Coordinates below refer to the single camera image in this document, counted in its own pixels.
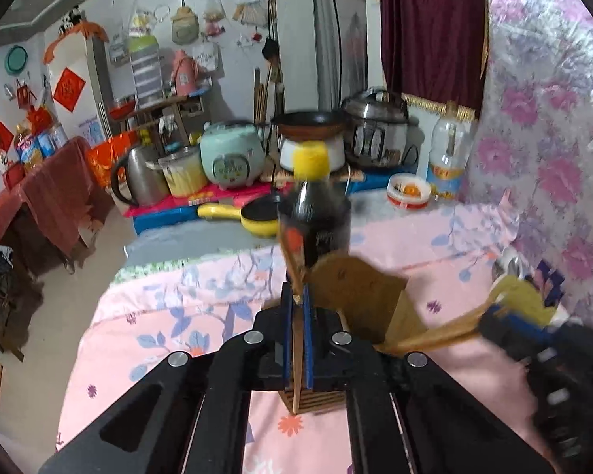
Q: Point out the stainless steel kettle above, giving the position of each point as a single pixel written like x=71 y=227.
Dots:
x=141 y=177

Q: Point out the teal plate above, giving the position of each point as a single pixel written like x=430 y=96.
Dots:
x=16 y=59

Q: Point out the green striped container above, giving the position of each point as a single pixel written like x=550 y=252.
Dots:
x=144 y=71

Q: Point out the bundle of light wooden chopsticks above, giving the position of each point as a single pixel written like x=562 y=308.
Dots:
x=435 y=333

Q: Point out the white round cooker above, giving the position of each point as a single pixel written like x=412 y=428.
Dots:
x=336 y=153

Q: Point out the red diamond paper decoration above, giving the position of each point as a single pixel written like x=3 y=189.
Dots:
x=69 y=90
x=0 y=137

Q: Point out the cooking oil bottle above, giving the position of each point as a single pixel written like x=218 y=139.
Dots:
x=28 y=150

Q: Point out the yellow pot with lid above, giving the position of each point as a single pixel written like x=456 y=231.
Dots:
x=183 y=175

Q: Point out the pink thermos jug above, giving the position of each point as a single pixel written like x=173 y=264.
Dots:
x=188 y=74

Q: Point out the clear plastic bottle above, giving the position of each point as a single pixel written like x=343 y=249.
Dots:
x=447 y=148

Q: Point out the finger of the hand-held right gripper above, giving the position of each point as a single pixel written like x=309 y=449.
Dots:
x=514 y=328

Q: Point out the blue board under cookware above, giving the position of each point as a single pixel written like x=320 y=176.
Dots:
x=163 y=217

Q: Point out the yellow frying pan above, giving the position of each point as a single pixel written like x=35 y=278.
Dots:
x=257 y=219

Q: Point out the white container red rim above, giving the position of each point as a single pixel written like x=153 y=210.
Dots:
x=409 y=192

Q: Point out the red orange box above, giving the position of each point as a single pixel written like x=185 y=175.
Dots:
x=104 y=158

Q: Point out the table with red cloth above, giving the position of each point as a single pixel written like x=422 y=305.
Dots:
x=54 y=187

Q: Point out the silver pressure cooker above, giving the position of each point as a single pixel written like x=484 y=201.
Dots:
x=375 y=128

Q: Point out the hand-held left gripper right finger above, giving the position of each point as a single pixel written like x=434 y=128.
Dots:
x=310 y=340

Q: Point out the red bowl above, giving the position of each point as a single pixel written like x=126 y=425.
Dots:
x=123 y=107

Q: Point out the dark sauce bottle yellow cap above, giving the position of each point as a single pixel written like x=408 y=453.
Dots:
x=326 y=217

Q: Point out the white refrigerator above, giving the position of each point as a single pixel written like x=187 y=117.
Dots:
x=91 y=74

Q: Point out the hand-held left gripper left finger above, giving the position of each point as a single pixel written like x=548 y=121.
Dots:
x=287 y=335

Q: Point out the dark red curtain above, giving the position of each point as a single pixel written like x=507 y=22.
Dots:
x=430 y=24

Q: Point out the pale green rice cooker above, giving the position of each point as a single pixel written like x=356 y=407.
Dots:
x=232 y=158

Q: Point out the black frying pan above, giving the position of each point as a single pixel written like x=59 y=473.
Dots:
x=309 y=121

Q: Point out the yellow-green plush towel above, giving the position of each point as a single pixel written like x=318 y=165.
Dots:
x=519 y=296

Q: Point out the wooden slatted chopstick holder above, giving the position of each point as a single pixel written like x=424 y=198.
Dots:
x=360 y=296

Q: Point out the blue cans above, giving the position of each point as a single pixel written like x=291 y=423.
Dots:
x=52 y=140

